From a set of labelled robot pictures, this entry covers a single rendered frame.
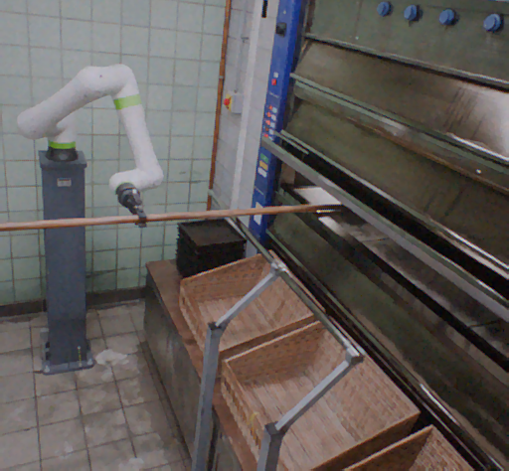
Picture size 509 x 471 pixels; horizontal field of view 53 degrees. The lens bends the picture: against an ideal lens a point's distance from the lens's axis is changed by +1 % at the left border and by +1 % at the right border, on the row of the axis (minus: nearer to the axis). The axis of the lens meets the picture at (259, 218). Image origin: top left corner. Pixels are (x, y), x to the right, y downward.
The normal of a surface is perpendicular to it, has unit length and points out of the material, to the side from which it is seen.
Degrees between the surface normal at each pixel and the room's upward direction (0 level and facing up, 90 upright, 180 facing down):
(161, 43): 90
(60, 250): 90
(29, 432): 0
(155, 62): 90
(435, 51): 90
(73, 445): 0
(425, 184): 70
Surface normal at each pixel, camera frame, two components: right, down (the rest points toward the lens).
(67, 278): 0.40, 0.42
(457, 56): -0.90, 0.06
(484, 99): -0.80, -0.25
